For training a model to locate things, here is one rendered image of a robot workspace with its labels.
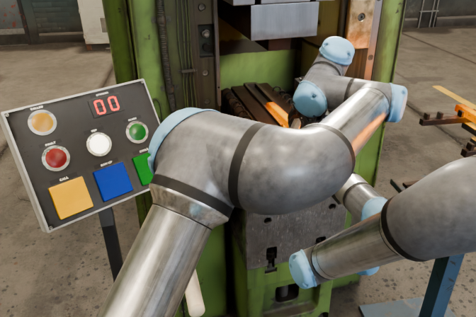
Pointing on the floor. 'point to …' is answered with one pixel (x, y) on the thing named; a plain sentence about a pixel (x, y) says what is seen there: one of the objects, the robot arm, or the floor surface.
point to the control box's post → (111, 240)
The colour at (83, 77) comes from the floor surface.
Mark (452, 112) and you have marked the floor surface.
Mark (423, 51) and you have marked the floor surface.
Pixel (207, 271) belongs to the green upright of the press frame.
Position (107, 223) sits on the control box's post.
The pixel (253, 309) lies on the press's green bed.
